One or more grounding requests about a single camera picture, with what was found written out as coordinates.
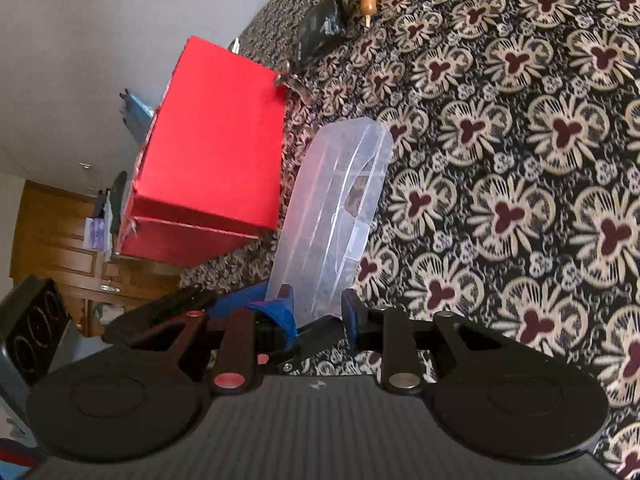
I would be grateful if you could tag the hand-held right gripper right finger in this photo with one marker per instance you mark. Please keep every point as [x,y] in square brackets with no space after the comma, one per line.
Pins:
[351,322]

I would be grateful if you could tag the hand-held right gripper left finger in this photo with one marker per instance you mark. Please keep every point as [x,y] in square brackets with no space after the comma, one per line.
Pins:
[276,317]

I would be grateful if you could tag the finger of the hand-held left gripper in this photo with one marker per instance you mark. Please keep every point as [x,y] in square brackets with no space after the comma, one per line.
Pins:
[165,302]
[315,342]

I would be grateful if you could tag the clear plastic container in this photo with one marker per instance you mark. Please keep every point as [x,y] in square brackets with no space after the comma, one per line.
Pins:
[325,200]

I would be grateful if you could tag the red cardboard box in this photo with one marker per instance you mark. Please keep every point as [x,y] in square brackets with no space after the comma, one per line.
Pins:
[210,150]

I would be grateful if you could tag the black glossy packet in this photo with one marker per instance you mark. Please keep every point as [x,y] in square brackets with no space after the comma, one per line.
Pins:
[317,30]

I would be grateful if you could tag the wooden cabinet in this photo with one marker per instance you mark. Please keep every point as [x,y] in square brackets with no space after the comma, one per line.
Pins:
[55,240]

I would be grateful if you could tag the purple white packet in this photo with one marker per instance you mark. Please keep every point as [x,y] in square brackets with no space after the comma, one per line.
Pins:
[100,232]

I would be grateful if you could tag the dark flat object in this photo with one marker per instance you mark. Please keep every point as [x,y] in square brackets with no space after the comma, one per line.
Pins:
[119,200]

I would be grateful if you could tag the light blue object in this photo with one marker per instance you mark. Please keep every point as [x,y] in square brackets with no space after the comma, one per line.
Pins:
[137,115]

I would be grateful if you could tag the floral printed blanket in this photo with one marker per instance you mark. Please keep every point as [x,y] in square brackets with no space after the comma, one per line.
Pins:
[500,160]

